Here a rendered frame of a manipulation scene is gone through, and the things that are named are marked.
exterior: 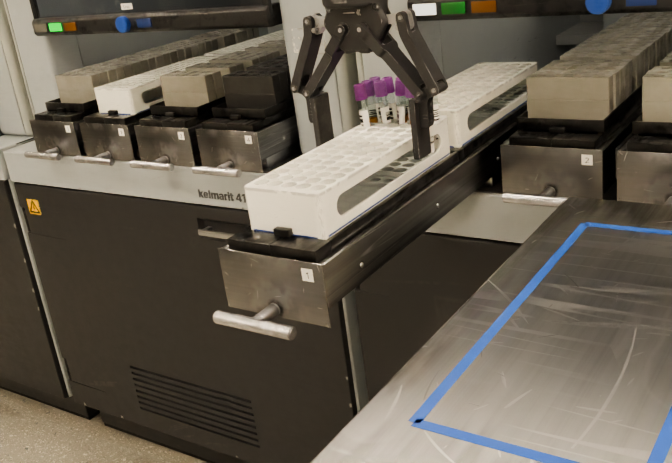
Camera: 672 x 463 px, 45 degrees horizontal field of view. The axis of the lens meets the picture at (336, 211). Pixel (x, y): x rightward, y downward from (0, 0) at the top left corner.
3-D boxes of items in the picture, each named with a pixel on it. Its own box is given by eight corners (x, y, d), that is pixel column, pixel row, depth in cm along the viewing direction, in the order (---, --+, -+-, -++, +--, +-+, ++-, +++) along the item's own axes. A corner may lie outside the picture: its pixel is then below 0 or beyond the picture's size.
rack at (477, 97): (481, 99, 134) (479, 62, 132) (540, 100, 129) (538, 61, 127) (394, 153, 112) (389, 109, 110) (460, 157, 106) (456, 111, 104)
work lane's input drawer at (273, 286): (482, 132, 141) (479, 81, 137) (560, 135, 133) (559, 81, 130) (200, 326, 85) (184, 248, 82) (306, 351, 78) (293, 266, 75)
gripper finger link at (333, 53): (347, 30, 91) (338, 22, 91) (304, 102, 98) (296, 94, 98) (365, 24, 94) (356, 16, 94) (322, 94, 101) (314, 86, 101)
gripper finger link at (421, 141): (420, 93, 93) (426, 93, 92) (425, 152, 95) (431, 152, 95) (408, 100, 90) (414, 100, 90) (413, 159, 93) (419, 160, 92)
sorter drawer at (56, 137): (246, 77, 218) (241, 44, 215) (287, 77, 211) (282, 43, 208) (19, 160, 163) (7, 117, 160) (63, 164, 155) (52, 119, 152)
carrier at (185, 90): (218, 106, 147) (212, 73, 145) (211, 109, 145) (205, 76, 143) (172, 105, 153) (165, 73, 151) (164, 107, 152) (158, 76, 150)
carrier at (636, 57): (642, 93, 118) (642, 52, 116) (638, 97, 117) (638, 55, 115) (563, 92, 125) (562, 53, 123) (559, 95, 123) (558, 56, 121)
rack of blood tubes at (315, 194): (386, 157, 110) (381, 113, 108) (453, 161, 105) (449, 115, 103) (250, 240, 88) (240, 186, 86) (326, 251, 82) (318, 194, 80)
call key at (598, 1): (587, 13, 102) (587, -11, 101) (612, 12, 100) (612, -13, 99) (585, 15, 101) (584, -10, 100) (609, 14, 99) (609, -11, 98)
